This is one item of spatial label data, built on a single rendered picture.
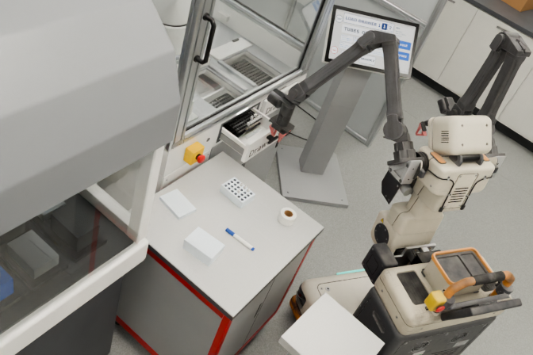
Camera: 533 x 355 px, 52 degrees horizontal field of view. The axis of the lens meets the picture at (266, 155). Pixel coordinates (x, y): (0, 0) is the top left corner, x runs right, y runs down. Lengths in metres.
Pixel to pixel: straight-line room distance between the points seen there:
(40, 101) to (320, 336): 1.28
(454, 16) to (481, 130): 2.91
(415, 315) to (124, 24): 1.48
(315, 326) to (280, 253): 0.33
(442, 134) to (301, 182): 1.60
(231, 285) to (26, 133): 1.08
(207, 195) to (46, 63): 1.21
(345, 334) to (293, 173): 1.76
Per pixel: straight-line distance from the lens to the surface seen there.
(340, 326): 2.10
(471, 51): 5.09
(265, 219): 2.29
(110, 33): 1.35
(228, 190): 2.30
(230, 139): 2.42
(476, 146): 2.23
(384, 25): 3.18
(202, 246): 2.06
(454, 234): 3.94
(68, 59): 1.28
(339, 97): 3.32
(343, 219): 3.57
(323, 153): 3.59
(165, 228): 2.15
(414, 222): 2.42
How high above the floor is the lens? 2.40
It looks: 40 degrees down
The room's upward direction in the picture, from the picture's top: 20 degrees clockwise
